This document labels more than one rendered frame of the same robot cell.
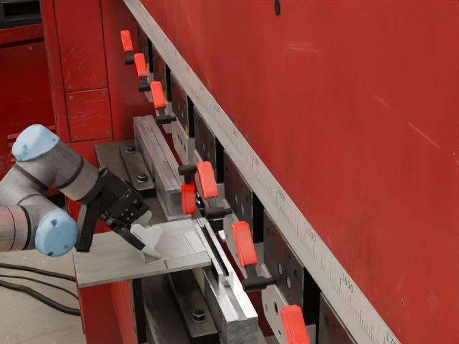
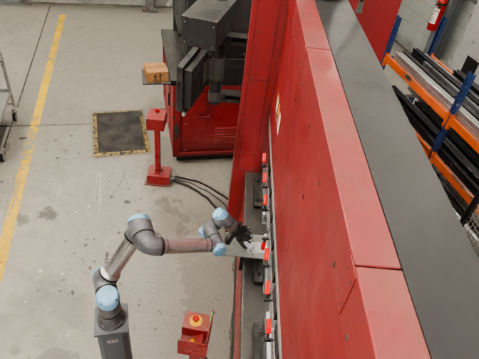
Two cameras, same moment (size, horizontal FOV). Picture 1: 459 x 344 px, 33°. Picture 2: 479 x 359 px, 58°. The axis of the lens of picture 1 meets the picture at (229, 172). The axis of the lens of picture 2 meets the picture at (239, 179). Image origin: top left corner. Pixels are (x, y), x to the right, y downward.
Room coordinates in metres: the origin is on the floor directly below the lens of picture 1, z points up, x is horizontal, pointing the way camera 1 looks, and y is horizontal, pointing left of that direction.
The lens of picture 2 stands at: (-0.35, -0.07, 2.96)
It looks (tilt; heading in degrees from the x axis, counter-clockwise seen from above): 40 degrees down; 12
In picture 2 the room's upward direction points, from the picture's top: 8 degrees clockwise
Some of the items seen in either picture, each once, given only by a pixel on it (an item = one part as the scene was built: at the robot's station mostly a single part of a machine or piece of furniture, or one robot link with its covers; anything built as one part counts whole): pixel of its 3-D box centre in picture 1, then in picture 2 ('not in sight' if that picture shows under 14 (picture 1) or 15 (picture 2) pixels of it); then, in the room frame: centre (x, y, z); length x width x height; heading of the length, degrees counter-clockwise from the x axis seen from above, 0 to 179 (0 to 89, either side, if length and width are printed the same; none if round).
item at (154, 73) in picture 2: not in sight; (155, 70); (3.05, 1.58, 1.04); 0.30 x 0.26 x 0.12; 29
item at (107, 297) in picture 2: not in sight; (107, 300); (0.76, 0.77, 0.94); 0.13 x 0.12 x 0.14; 39
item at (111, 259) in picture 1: (138, 251); (245, 245); (1.35, 0.19, 1.00); 0.26 x 0.18 x 0.01; 105
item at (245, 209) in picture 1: (261, 213); (279, 271); (1.03, -0.05, 1.26); 0.15 x 0.09 x 0.17; 15
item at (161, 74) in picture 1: (177, 87); (275, 190); (1.60, 0.11, 1.26); 0.15 x 0.09 x 0.17; 15
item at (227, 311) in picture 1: (216, 282); (268, 262); (1.33, 0.03, 0.92); 0.39 x 0.06 x 0.10; 15
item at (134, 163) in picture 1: (136, 169); (257, 192); (1.95, 0.26, 0.89); 0.30 x 0.05 x 0.03; 15
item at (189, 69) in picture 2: not in sight; (193, 77); (2.42, 0.96, 1.42); 0.45 x 0.12 x 0.36; 3
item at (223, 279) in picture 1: (213, 252); not in sight; (1.35, 0.04, 0.99); 0.20 x 0.03 x 0.03; 15
